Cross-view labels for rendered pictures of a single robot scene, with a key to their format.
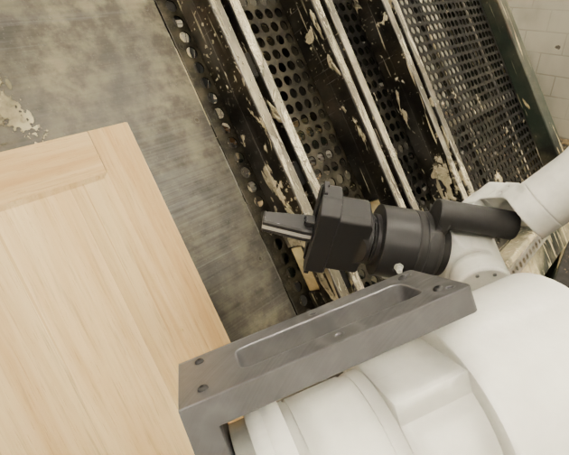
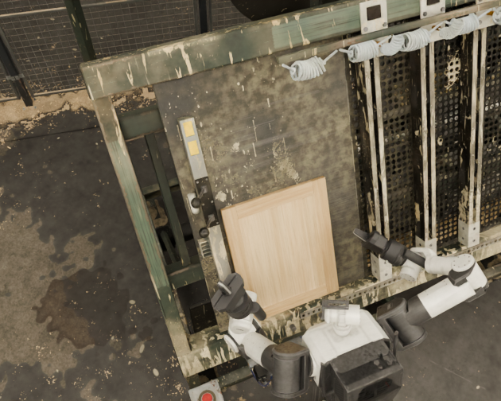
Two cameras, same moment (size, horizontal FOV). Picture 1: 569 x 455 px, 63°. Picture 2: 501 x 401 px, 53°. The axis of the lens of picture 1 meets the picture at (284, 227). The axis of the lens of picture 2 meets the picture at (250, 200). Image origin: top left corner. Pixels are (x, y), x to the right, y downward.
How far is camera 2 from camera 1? 1.56 m
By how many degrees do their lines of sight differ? 33
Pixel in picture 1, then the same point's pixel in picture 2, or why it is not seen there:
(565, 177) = (438, 266)
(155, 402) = (306, 258)
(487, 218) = (417, 261)
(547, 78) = not seen: outside the picture
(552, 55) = not seen: outside the picture
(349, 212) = (378, 243)
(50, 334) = (286, 236)
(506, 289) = (355, 308)
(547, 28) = not seen: outside the picture
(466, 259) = (406, 268)
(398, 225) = (390, 251)
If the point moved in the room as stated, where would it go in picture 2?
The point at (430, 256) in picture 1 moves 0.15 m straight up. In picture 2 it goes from (396, 262) to (408, 245)
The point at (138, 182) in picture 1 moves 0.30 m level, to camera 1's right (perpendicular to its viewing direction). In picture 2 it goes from (322, 196) to (393, 227)
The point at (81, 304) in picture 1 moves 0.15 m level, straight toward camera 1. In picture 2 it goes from (296, 231) to (300, 264)
